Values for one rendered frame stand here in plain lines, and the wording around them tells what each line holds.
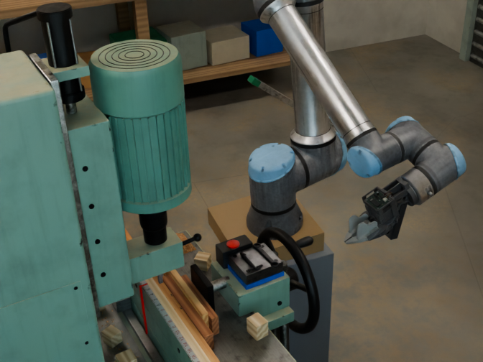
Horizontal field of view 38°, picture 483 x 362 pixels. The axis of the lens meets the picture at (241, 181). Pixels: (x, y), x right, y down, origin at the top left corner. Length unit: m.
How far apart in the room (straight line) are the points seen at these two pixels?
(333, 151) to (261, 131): 2.01
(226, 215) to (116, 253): 1.02
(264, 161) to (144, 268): 0.77
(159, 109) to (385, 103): 3.44
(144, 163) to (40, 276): 0.29
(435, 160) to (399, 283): 1.34
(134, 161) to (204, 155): 2.68
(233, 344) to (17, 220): 0.54
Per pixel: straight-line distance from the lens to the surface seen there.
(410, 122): 1.93
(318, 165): 2.27
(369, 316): 2.96
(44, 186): 1.28
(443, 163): 1.87
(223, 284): 1.61
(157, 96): 1.30
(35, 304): 1.41
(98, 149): 1.32
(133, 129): 1.32
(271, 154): 2.23
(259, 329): 1.53
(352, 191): 3.71
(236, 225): 2.38
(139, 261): 1.53
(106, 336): 1.71
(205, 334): 1.51
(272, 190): 2.20
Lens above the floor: 1.99
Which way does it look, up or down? 32 degrees down
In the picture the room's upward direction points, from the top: 2 degrees counter-clockwise
